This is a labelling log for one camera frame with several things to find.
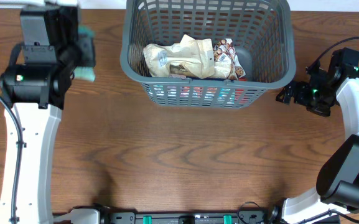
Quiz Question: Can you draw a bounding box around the teal snack packet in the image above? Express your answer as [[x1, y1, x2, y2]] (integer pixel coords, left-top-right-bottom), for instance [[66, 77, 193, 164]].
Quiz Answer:
[[73, 26, 96, 82]]

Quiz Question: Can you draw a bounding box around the orange snack bag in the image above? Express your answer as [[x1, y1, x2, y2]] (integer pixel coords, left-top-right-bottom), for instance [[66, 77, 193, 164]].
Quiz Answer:
[[227, 88, 248, 108]]

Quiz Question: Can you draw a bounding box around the beige brown Pantree bag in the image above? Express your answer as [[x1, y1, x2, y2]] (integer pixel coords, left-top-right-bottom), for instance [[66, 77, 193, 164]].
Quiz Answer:
[[211, 39, 246, 80]]

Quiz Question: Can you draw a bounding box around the beige paper pouch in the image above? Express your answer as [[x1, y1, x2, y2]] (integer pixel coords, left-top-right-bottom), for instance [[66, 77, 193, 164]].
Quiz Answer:
[[143, 34, 215, 79]]

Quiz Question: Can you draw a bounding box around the colourful Kleenex tissue multipack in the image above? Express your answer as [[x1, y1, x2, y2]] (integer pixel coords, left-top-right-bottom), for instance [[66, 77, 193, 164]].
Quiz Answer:
[[142, 84, 234, 107]]

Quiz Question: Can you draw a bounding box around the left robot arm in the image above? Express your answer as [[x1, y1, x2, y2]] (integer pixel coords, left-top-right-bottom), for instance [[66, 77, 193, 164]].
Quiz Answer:
[[0, 1, 102, 223]]

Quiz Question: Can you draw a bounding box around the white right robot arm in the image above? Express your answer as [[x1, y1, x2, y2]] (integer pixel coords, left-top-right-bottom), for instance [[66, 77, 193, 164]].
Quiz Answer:
[[269, 48, 359, 223]]

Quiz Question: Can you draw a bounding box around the grey plastic slotted basket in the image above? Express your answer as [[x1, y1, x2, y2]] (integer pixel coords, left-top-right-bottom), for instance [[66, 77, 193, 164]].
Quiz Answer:
[[120, 0, 296, 109]]

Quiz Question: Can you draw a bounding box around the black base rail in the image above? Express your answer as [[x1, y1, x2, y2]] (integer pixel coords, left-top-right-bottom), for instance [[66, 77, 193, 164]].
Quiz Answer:
[[53, 201, 341, 224]]

